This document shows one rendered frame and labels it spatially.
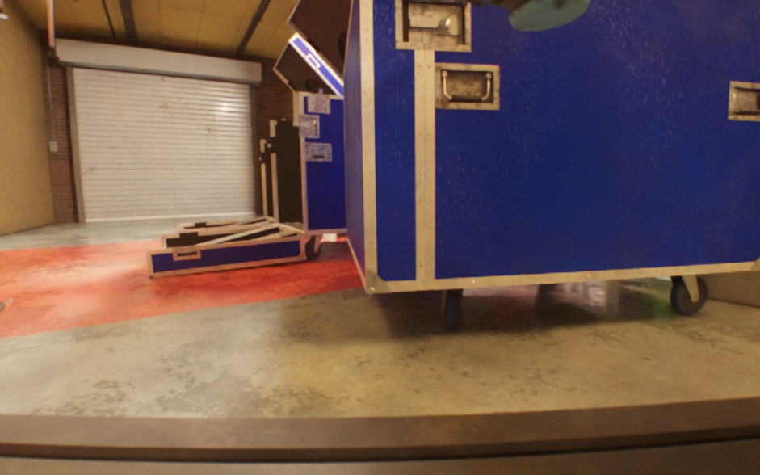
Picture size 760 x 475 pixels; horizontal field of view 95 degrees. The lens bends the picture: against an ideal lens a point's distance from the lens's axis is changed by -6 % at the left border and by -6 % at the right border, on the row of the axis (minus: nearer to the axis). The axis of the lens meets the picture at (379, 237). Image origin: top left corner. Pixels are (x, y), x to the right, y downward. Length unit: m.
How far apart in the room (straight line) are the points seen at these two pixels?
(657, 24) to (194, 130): 7.59
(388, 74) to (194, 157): 7.27
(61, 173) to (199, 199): 2.24
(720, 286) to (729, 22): 0.89
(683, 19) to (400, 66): 0.76
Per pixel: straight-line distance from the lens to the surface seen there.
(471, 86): 0.95
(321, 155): 2.21
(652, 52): 1.22
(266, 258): 2.14
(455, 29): 0.98
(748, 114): 1.43
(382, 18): 0.93
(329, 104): 2.27
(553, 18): 0.55
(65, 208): 8.26
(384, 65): 0.90
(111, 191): 8.05
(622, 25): 1.18
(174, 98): 8.20
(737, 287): 1.77
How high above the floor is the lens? 0.39
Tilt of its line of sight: 7 degrees down
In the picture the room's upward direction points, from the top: 1 degrees counter-clockwise
